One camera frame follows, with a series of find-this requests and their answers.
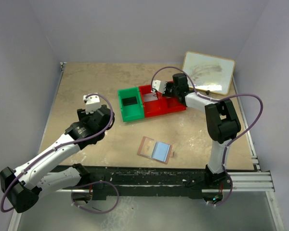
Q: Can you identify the silver striped card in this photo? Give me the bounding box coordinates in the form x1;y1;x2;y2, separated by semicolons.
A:
143;92;158;103

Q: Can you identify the pink leather card holder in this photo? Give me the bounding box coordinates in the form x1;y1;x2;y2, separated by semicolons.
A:
137;136;174;164

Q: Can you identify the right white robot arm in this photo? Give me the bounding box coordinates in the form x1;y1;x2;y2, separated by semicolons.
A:
163;73;241;185

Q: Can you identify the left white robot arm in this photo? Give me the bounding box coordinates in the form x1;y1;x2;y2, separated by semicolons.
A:
0;105;115;213

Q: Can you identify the black card in green bin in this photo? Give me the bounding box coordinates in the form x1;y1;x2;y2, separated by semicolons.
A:
122;96;138;106

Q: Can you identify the right red plastic bin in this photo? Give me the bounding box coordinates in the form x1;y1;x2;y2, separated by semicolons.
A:
162;81;186;114

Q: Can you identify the red plastic bin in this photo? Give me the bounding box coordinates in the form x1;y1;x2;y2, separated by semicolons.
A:
139;85;165;118
162;81;186;114

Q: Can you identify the middle red plastic bin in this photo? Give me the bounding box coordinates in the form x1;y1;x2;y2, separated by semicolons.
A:
139;85;165;118

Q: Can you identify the small framed whiteboard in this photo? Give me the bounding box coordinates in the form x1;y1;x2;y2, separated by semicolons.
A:
183;51;236;95

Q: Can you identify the green plastic bin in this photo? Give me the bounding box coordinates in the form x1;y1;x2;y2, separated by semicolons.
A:
118;87;145;122

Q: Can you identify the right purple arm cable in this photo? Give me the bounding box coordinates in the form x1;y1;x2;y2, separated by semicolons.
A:
151;66;264;207

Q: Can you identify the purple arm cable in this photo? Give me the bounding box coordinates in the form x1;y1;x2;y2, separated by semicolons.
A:
151;66;264;207
0;93;115;212

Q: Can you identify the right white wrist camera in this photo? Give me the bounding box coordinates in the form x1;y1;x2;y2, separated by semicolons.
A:
151;80;167;94

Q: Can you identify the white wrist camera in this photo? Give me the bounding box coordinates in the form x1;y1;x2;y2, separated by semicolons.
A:
83;95;101;115
151;80;167;94

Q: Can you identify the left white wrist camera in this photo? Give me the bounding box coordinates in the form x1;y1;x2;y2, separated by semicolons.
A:
83;95;101;115

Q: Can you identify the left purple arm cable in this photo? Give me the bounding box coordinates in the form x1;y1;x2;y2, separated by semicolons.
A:
0;93;115;212

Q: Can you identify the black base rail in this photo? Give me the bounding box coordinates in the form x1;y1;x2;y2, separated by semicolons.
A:
61;165;234;200

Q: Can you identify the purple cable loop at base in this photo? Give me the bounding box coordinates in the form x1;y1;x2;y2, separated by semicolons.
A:
71;180;120;214

